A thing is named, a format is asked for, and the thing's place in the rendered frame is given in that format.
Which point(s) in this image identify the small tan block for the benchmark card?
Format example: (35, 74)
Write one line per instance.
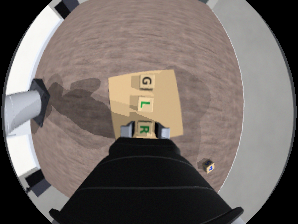
(146, 82)
(144, 128)
(145, 104)
(208, 166)

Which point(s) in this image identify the tan flat mat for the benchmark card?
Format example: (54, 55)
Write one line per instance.
(124, 92)

